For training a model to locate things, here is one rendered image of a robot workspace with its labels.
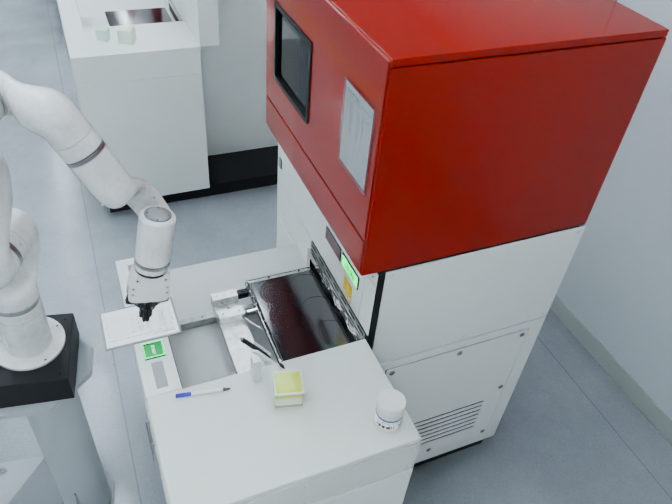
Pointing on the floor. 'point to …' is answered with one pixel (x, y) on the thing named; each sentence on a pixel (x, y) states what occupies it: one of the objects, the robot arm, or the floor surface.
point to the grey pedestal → (58, 452)
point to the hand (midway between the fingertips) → (145, 312)
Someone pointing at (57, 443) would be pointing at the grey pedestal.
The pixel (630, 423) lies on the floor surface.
